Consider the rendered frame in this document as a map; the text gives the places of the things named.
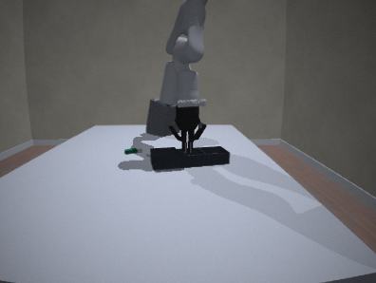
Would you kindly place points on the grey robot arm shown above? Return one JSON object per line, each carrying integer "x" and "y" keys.
{"x": 184, "y": 85}

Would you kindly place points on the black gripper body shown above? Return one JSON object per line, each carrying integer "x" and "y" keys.
{"x": 187, "y": 114}

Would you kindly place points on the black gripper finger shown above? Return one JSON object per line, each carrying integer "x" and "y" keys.
{"x": 183, "y": 137}
{"x": 192, "y": 136}

